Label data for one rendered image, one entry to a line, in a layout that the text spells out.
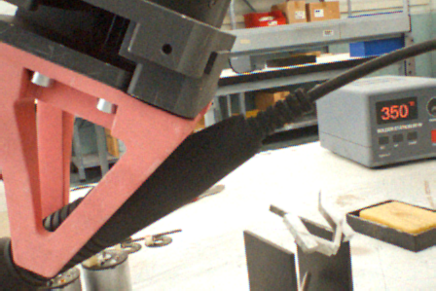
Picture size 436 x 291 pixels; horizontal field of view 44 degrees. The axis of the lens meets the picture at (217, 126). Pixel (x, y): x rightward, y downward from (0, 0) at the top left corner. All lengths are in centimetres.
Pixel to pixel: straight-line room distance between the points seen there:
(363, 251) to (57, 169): 28
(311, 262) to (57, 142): 16
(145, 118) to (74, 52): 3
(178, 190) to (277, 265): 11
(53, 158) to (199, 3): 9
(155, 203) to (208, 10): 7
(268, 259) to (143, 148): 14
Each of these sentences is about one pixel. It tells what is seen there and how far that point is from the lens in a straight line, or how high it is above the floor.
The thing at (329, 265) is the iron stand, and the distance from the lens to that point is 30.
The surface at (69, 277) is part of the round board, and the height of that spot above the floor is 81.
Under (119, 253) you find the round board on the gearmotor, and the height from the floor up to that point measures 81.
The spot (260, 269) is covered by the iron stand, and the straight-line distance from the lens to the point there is 30.
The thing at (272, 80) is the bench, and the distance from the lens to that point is 296.
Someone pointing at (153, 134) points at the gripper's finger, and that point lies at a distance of 16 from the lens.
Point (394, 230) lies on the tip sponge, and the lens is 44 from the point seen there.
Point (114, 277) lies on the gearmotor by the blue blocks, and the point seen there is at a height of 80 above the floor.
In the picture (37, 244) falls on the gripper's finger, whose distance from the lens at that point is 20.
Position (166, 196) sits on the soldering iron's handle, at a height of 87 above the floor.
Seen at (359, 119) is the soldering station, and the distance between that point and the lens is 66.
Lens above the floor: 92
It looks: 9 degrees down
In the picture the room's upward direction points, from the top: 7 degrees counter-clockwise
